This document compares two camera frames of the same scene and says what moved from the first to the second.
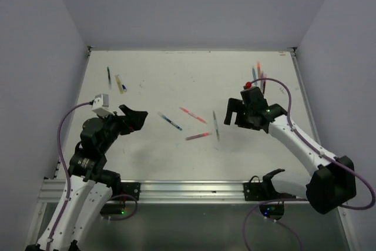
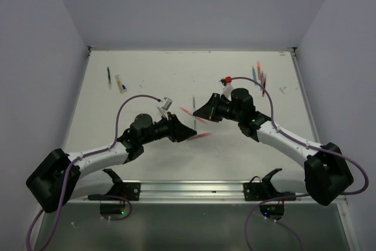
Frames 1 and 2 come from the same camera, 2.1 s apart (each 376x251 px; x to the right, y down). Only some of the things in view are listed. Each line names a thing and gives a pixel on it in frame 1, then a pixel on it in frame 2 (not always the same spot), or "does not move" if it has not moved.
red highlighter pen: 194,115 does not move
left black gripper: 133,120 -> 177,131
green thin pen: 216,126 -> 194,110
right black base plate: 258,191 does not move
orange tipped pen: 259,71 does not move
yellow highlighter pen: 119,83 does not move
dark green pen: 109,81 does not move
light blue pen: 254,76 does not move
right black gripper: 237,105 -> 209,110
